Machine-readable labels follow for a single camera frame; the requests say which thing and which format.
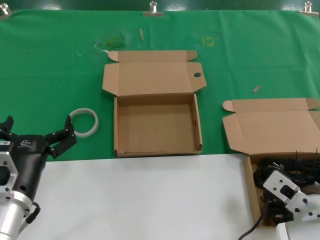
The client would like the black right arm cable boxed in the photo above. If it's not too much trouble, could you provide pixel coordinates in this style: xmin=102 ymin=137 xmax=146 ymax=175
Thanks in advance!
xmin=237 ymin=199 xmax=271 ymax=240

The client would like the clear film patch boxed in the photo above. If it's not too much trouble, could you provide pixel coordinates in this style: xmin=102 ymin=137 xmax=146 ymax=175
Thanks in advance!
xmin=92 ymin=32 xmax=133 ymax=54

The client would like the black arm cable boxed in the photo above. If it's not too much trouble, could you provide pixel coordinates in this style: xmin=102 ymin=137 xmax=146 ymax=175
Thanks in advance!
xmin=19 ymin=201 xmax=41 ymax=235
xmin=237 ymin=199 xmax=271 ymax=240

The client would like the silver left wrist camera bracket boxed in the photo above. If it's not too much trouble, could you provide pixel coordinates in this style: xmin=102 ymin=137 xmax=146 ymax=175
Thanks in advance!
xmin=0 ymin=149 xmax=20 ymax=196

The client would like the cardboard box with holed flap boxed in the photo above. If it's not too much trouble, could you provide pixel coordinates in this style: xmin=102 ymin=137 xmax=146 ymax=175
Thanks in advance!
xmin=101 ymin=49 xmax=207 ymax=158

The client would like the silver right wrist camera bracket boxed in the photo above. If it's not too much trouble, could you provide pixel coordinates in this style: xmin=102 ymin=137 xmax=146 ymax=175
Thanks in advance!
xmin=262 ymin=169 xmax=311 ymax=214

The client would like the open brown cardboard box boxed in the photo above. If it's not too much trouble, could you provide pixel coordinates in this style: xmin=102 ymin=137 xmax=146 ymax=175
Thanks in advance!
xmin=222 ymin=97 xmax=320 ymax=227

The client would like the clear adhesive tape roll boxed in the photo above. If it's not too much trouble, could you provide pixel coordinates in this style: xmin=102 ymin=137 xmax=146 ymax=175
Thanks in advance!
xmin=68 ymin=107 xmax=99 ymax=139

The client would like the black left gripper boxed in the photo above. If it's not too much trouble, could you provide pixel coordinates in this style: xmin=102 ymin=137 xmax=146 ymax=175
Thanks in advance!
xmin=0 ymin=114 xmax=78 ymax=201

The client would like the metal binder clip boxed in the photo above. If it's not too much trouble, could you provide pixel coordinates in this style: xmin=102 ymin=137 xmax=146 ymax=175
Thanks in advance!
xmin=0 ymin=4 xmax=13 ymax=21
xmin=298 ymin=1 xmax=320 ymax=16
xmin=143 ymin=0 xmax=164 ymax=17

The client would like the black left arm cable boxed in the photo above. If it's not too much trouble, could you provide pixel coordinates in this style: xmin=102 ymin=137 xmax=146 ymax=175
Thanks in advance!
xmin=19 ymin=201 xmax=41 ymax=235

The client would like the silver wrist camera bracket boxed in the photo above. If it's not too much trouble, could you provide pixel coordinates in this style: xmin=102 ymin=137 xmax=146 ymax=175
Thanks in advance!
xmin=0 ymin=149 xmax=20 ymax=196
xmin=262 ymin=169 xmax=311 ymax=214

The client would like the green cloth table mat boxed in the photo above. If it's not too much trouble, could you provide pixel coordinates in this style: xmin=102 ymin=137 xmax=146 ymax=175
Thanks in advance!
xmin=0 ymin=9 xmax=320 ymax=163

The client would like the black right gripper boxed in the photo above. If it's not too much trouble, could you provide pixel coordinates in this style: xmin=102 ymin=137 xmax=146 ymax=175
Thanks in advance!
xmin=262 ymin=190 xmax=295 ymax=224

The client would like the pile of black cable bundles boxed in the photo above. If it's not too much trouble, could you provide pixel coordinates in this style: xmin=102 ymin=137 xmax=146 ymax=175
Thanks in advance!
xmin=252 ymin=149 xmax=320 ymax=193

